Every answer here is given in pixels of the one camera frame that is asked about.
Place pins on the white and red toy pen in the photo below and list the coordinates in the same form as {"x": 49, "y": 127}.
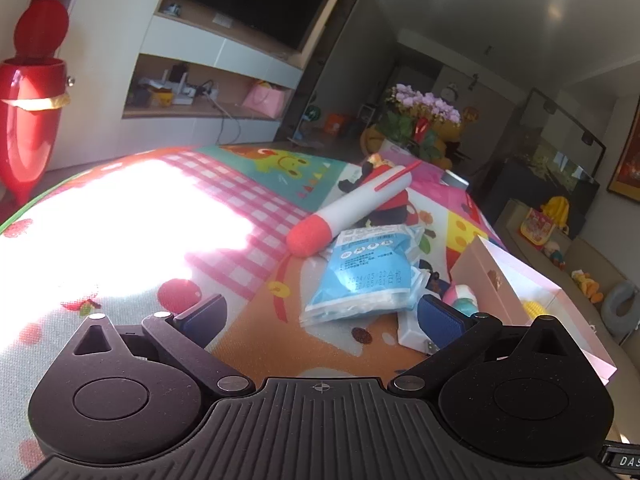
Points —
{"x": 350, "y": 205}

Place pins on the pink cardboard box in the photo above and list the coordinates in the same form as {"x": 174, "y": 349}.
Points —
{"x": 500, "y": 270}

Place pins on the white charger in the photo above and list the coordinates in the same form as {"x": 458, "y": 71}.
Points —
{"x": 412, "y": 334}

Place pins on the orange plush toy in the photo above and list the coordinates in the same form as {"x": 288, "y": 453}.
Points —
{"x": 587, "y": 285}

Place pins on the red floor vase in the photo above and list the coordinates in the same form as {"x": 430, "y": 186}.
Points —
{"x": 25, "y": 125}

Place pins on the orange box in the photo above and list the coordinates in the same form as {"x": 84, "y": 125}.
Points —
{"x": 337, "y": 122}

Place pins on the small doll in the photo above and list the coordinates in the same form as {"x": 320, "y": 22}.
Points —
{"x": 555, "y": 255}

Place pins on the pink orchid plant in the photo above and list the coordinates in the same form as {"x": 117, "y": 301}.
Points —
{"x": 422, "y": 110}

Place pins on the watermelon ball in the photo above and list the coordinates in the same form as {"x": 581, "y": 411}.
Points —
{"x": 311, "y": 114}

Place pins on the yellow corn toy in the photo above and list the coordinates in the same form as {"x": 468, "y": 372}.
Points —
{"x": 532, "y": 309}

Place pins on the colourful printed bag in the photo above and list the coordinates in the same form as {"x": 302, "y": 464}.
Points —
{"x": 536, "y": 227}

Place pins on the colourful cartoon play mat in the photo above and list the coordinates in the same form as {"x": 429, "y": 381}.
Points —
{"x": 250, "y": 195}

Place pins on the white router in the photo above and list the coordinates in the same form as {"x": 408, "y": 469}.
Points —
{"x": 175, "y": 87}

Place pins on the pink and teal toy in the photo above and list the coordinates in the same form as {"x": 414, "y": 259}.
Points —
{"x": 462, "y": 301}

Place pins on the yellow box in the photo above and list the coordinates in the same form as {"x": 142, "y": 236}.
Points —
{"x": 161, "y": 98}

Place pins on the pink gift bag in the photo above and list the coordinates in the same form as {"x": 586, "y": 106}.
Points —
{"x": 267, "y": 99}

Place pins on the blue face mask packet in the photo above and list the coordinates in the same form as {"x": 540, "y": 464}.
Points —
{"x": 365, "y": 270}

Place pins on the grey neck pillow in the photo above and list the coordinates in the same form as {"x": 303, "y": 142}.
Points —
{"x": 617, "y": 310}

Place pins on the glass fish tank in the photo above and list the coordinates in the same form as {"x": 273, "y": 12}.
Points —
{"x": 550, "y": 165}

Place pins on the white wall shelf unit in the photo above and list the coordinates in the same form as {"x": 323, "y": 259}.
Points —
{"x": 210, "y": 47}

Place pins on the beige sofa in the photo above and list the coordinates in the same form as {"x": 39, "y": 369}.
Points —
{"x": 590, "y": 320}

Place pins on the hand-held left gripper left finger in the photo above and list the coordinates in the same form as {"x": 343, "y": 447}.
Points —
{"x": 202, "y": 319}

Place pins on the yellow backpack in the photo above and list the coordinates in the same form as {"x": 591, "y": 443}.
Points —
{"x": 556, "y": 210}

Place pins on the framed red picture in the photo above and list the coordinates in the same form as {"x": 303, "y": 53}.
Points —
{"x": 629, "y": 155}

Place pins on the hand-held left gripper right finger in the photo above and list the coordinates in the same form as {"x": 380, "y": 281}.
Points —
{"x": 442, "y": 321}

